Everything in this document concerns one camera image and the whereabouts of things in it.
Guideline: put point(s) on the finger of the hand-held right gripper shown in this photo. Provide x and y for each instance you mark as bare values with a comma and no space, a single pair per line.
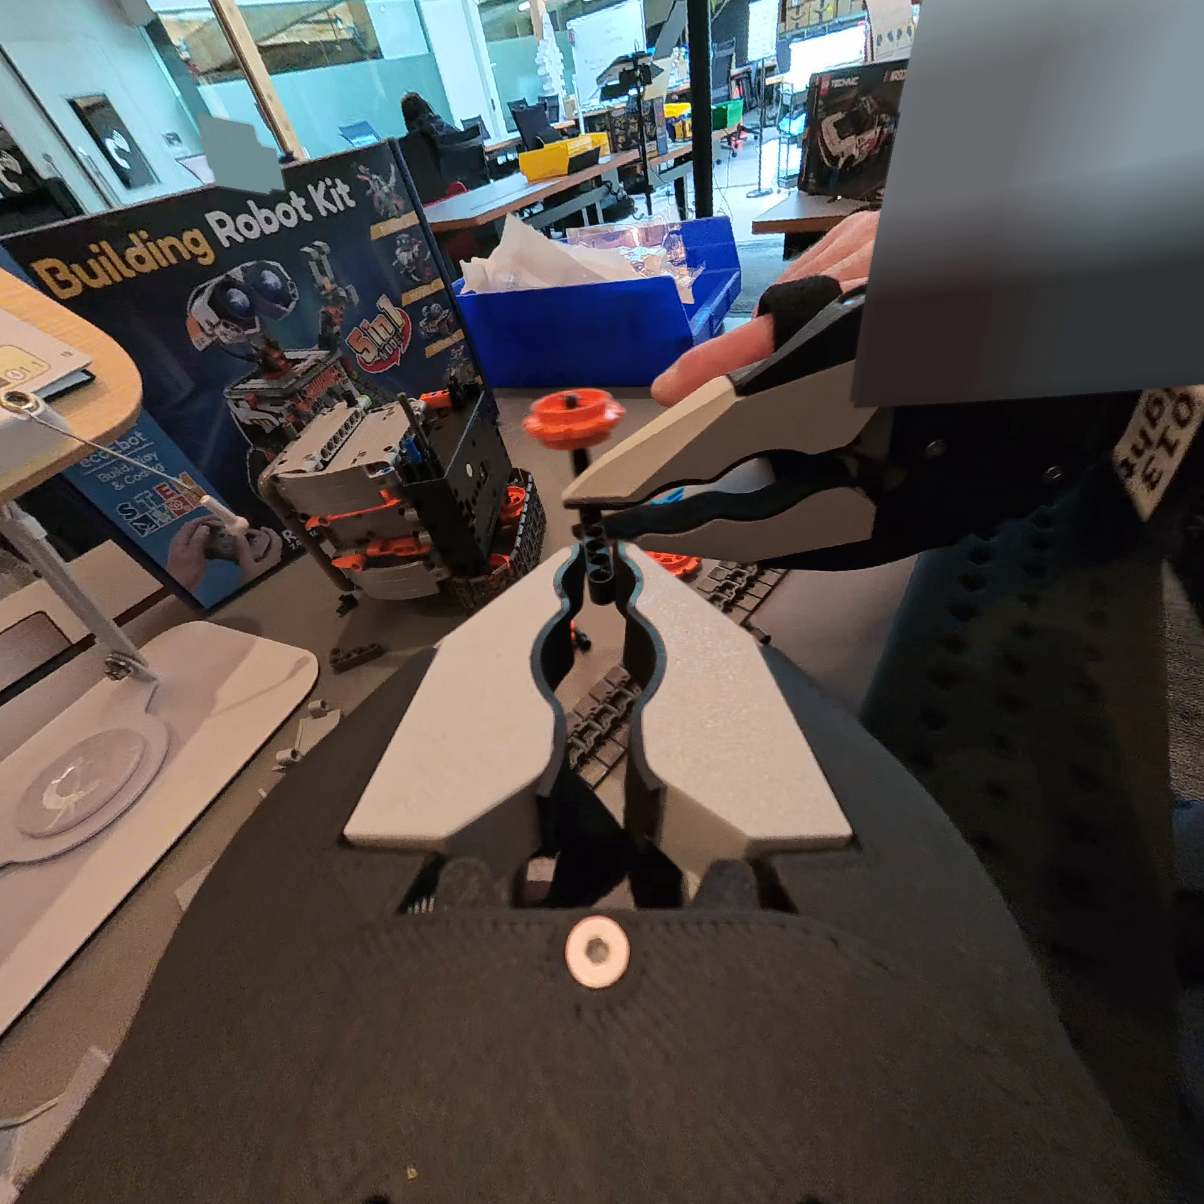
753,424
809,518

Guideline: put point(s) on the orange gear wheel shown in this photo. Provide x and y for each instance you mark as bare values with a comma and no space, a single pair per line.
674,565
564,418

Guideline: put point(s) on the blue plastic bin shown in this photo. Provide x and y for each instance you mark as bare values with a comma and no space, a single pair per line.
564,339

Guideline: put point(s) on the long wooden table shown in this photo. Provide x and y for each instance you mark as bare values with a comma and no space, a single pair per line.
527,189

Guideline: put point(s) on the wooden side table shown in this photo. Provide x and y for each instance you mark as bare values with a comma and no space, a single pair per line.
809,214

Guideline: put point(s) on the grey toy robot vehicle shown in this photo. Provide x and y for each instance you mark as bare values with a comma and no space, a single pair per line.
339,452

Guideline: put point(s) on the instruction booklet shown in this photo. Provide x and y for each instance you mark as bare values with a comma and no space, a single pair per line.
38,368

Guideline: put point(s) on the dark toy box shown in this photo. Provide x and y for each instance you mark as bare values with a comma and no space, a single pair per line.
850,129

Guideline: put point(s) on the yellow storage bin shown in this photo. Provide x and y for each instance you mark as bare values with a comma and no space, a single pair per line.
564,157

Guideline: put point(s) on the black dimpled mat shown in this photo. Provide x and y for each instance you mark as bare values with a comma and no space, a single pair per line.
1054,753

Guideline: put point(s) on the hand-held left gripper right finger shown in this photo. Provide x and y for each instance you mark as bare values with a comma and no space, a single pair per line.
743,753

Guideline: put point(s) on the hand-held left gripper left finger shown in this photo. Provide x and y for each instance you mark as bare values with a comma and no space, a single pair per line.
452,753

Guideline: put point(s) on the wooden desk riser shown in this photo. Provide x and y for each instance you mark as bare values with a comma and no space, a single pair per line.
104,386

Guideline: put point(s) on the dark grey angled beam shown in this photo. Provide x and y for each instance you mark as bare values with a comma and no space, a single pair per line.
358,658

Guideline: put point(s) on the robot kit box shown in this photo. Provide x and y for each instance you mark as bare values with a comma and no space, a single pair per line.
188,320

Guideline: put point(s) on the grey curved panel piece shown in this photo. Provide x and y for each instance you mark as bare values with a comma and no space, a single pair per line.
311,737

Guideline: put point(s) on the long black holed beam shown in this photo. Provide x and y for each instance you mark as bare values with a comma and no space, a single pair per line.
596,565

